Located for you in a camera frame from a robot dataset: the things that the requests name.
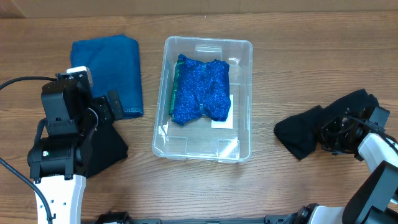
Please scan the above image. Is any black cloth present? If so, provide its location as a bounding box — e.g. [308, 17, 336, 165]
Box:
[85, 124, 128, 179]

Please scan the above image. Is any black garment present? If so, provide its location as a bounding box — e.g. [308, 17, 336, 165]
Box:
[274, 89, 379, 161]

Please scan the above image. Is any blue sequin garment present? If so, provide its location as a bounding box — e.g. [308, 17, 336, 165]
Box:
[169, 54, 231, 126]

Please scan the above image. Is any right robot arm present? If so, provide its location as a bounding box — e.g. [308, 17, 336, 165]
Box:
[284, 106, 397, 223]

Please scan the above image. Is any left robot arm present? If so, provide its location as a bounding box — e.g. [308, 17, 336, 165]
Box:
[27, 79, 128, 223]

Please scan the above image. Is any clear plastic container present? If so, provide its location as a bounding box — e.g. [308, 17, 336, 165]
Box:
[152, 36, 253, 163]

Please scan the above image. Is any white label in container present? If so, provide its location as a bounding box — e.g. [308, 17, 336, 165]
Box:
[211, 95, 234, 129]

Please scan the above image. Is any folded teal blue towel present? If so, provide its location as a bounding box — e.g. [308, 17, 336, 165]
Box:
[70, 34, 144, 119]

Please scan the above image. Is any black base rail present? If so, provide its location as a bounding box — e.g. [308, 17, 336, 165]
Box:
[91, 212, 297, 224]

